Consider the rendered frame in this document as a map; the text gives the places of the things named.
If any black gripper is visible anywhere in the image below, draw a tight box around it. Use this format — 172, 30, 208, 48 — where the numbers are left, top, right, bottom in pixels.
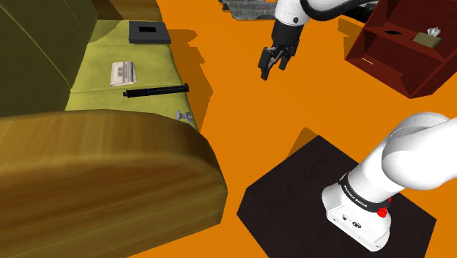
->
257, 20, 305, 81

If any small grey metal knob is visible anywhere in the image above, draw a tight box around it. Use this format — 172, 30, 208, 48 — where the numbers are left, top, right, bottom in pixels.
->
174, 109, 194, 124

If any dark red wooden shelf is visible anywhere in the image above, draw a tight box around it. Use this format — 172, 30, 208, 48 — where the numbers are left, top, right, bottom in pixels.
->
343, 0, 457, 100

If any black square flat box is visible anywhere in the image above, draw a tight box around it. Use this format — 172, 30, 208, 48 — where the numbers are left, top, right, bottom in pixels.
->
127, 21, 172, 45

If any long black cylindrical stick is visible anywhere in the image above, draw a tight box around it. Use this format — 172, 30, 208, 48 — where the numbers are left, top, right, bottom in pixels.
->
122, 83, 190, 99

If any dark robot stand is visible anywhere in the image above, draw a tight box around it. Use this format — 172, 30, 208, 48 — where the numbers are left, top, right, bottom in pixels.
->
236, 134, 437, 258

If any yellow-green sofa with wooden armrests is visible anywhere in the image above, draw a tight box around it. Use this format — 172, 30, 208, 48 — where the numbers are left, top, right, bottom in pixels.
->
0, 0, 229, 258

